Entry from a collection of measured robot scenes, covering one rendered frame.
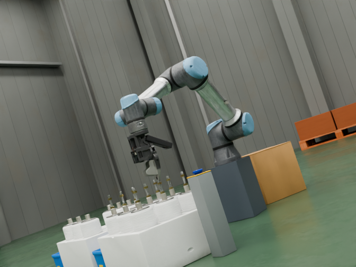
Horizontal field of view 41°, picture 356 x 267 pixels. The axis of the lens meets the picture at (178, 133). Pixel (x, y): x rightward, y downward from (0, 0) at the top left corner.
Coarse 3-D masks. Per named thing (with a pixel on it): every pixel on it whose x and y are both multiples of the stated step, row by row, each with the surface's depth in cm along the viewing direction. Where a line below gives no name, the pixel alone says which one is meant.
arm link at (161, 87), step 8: (168, 72) 231; (160, 80) 229; (168, 80) 229; (152, 88) 222; (160, 88) 224; (168, 88) 229; (176, 88) 233; (144, 96) 215; (152, 96) 218; (160, 96) 224; (120, 112) 206; (120, 120) 206
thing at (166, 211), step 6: (174, 198) 189; (156, 204) 188; (162, 204) 186; (168, 204) 186; (174, 204) 187; (156, 210) 188; (162, 210) 186; (168, 210) 186; (174, 210) 186; (180, 210) 189; (162, 216) 186; (168, 216) 185; (174, 216) 186
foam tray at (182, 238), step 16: (160, 224) 179; (176, 224) 182; (192, 224) 186; (112, 240) 192; (128, 240) 180; (144, 240) 173; (160, 240) 177; (176, 240) 180; (192, 240) 184; (112, 256) 196; (128, 256) 184; (144, 256) 173; (160, 256) 175; (176, 256) 179; (192, 256) 182
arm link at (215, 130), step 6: (210, 126) 253; (216, 126) 252; (222, 126) 250; (210, 132) 254; (216, 132) 252; (222, 132) 249; (210, 138) 255; (216, 138) 252; (222, 138) 251; (216, 144) 253; (222, 144) 252
